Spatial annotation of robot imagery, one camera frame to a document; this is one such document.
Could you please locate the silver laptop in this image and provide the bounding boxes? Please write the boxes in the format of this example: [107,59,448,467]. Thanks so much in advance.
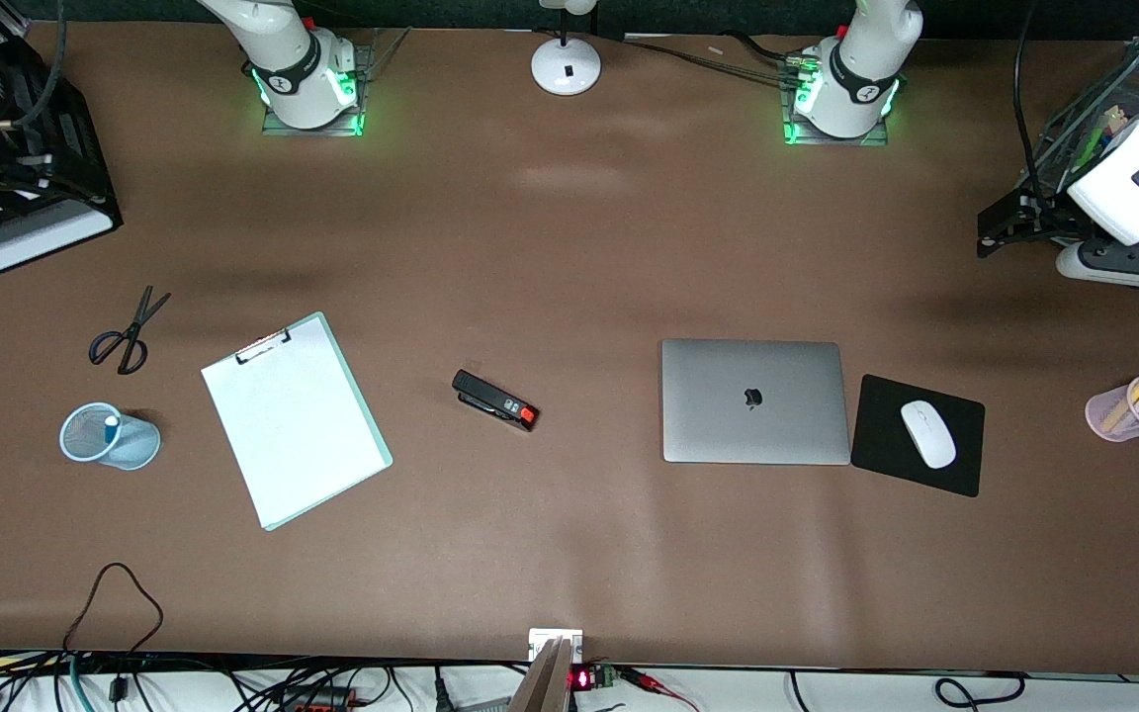
[660,339,852,466]

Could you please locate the tan yellow pen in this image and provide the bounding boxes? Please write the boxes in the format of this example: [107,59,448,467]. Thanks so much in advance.
[1101,370,1139,433]

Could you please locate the pink mesh pen cup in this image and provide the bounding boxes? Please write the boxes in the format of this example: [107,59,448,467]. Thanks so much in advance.
[1086,373,1139,443]

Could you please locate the white computer mouse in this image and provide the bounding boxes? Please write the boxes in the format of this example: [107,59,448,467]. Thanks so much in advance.
[901,400,958,470]

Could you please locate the black mouse pad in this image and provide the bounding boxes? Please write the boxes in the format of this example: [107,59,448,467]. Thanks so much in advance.
[850,374,986,498]

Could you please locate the white desk lamp base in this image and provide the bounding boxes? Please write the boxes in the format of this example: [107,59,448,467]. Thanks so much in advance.
[530,0,603,98]

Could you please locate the black stapler with red tip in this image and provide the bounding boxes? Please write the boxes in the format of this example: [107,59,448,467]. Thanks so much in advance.
[451,369,541,433]

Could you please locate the small white box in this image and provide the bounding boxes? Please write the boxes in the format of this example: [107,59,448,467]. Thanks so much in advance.
[527,628,585,664]

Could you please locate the green clipboard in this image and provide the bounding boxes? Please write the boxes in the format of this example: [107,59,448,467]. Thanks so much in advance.
[200,311,394,533]

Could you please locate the white paper sheet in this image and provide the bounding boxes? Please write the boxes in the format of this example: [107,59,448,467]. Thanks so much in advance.
[202,320,386,526]

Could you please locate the black scissors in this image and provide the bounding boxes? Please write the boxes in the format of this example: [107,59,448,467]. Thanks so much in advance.
[88,285,173,377]

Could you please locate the blue mesh pen cup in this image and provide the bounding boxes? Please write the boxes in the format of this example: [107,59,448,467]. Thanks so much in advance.
[58,400,162,472]

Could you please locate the black mesh file organizer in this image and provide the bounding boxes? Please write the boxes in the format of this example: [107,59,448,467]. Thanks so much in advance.
[0,18,124,276]

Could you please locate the clear wire desk organizer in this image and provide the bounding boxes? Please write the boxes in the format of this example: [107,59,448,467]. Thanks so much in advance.
[1027,42,1139,204]

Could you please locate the thick black hanging cable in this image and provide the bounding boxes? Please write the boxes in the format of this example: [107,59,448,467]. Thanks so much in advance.
[1012,0,1049,204]

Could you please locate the black cable bundle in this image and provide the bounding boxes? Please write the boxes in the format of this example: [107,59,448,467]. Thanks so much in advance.
[617,32,810,84]

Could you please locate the black coiled cable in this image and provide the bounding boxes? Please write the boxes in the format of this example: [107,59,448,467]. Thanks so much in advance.
[933,671,1028,710]

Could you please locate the red wire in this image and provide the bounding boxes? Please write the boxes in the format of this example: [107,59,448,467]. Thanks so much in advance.
[621,666,701,712]

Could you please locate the grey camera stand pole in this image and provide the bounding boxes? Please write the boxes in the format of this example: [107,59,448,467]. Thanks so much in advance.
[507,637,576,712]

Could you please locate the tangled black cables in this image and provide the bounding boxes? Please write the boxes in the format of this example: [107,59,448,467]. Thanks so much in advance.
[0,648,412,712]

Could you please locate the thin black looped cable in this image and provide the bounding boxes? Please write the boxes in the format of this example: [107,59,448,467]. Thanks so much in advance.
[62,562,165,656]

